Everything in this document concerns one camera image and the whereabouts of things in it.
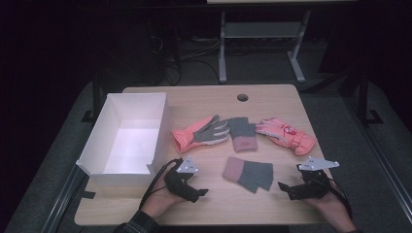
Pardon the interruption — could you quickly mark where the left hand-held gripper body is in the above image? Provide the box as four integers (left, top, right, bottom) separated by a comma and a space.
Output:
163, 154, 200, 199

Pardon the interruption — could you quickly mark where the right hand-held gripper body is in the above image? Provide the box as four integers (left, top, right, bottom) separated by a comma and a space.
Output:
296, 155, 340, 200

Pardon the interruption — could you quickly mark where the grey and pink knit glove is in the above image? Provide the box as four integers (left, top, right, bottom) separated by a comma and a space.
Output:
226, 116, 259, 153
222, 156, 275, 194

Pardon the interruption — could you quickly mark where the pink glove with grey palm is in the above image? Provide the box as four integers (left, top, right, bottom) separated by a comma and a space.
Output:
172, 115, 231, 154

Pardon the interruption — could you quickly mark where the pink glove with red print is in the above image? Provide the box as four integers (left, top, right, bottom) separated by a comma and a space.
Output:
255, 116, 318, 156

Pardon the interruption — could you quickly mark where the white box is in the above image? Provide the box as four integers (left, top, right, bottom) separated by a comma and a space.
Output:
75, 92, 173, 187

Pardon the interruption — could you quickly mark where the person's left hand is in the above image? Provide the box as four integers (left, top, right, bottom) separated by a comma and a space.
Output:
141, 177, 187, 219

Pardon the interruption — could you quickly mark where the black metal stand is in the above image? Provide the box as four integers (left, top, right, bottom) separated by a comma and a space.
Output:
338, 64, 385, 126
80, 72, 105, 124

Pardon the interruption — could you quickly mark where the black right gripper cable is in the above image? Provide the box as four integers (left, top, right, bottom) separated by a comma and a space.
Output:
327, 177, 354, 220

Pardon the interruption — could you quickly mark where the grey metal rail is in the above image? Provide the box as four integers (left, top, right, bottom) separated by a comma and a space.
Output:
343, 95, 412, 216
40, 164, 89, 233

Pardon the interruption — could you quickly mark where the bundle of black floor cables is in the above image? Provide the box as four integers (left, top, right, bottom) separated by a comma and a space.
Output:
147, 32, 222, 86

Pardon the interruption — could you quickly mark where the grey metal desk frame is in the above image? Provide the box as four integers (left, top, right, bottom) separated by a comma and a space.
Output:
207, 0, 358, 84

